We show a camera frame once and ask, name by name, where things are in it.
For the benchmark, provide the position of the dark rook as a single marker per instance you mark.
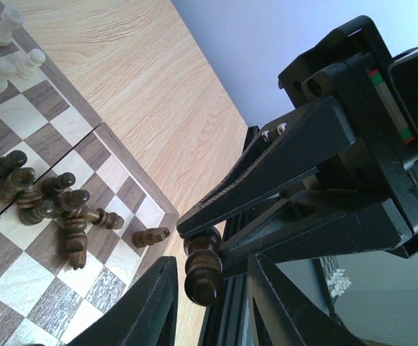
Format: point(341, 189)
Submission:
point(150, 237)

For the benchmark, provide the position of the pile of dark chess pieces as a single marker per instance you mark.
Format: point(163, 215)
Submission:
point(52, 199)

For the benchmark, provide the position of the row of white chess pieces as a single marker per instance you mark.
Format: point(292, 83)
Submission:
point(17, 68)

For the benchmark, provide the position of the dark piece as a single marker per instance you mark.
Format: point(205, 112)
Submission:
point(204, 281)

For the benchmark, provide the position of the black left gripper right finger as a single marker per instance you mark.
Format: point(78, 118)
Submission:
point(281, 314)

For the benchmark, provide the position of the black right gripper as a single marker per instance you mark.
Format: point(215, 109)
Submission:
point(351, 65)

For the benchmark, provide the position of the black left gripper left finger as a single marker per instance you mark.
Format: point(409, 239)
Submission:
point(145, 315)

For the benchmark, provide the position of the wooden chess board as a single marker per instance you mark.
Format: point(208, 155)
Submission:
point(43, 300)

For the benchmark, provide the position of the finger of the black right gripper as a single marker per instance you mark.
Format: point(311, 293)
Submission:
point(318, 224)

